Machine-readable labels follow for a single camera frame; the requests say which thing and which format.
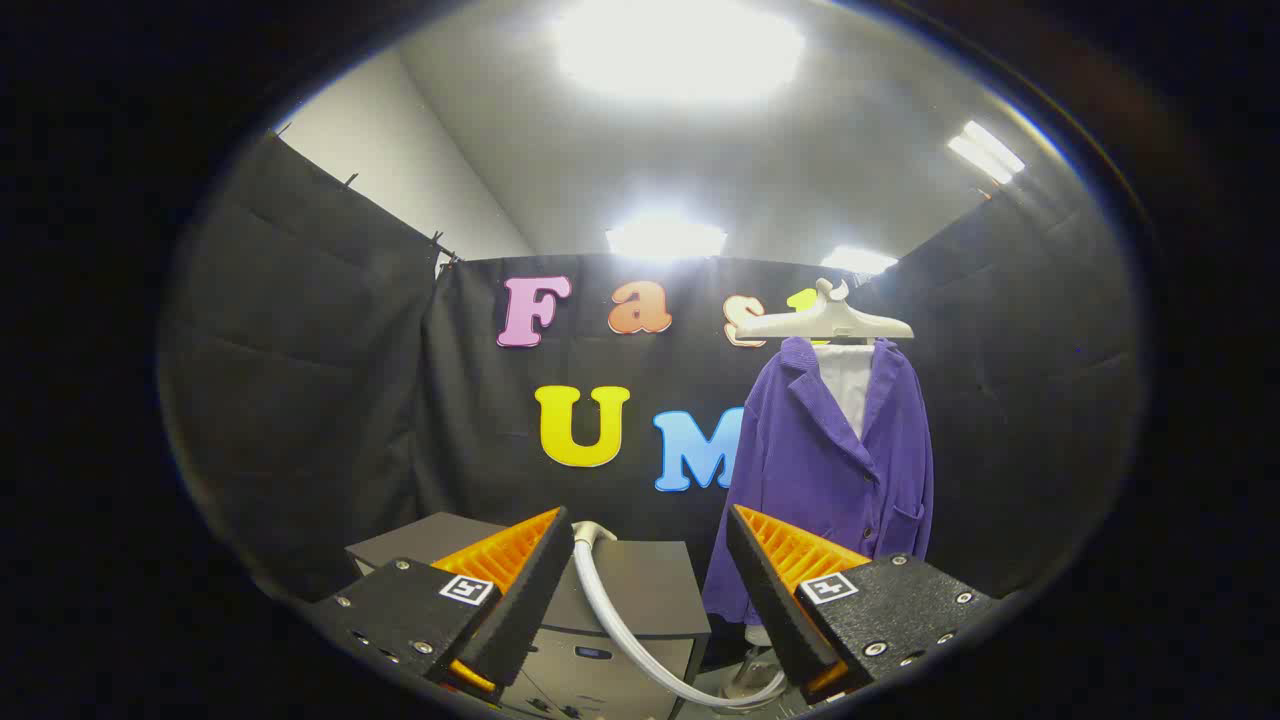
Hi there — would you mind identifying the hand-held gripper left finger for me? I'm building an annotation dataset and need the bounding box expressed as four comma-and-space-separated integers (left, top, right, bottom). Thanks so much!
308, 506, 575, 703

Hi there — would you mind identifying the ceiling light panel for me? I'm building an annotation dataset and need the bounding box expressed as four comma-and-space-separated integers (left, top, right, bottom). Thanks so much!
552, 0, 807, 103
605, 215, 729, 261
820, 246, 899, 276

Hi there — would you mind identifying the white shirt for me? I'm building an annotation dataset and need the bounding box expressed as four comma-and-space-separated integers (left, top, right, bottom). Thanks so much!
742, 342, 877, 647

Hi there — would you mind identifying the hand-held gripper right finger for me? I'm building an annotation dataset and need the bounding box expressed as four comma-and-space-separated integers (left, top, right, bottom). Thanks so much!
725, 504, 999, 706

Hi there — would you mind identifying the white clothes hanger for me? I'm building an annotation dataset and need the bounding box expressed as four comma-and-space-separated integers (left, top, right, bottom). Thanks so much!
733, 278, 915, 343

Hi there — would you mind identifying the white garment steamer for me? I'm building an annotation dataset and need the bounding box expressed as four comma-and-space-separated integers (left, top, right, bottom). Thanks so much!
570, 520, 791, 709

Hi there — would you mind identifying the long ceiling light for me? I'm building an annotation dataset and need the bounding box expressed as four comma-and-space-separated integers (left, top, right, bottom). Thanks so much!
947, 120, 1027, 186

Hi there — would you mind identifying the grey cabinet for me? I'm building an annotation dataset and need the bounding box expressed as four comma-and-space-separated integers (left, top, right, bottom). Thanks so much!
345, 512, 713, 720

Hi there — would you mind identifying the purple corduroy jacket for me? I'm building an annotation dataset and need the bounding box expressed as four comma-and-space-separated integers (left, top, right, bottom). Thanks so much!
700, 335, 936, 626

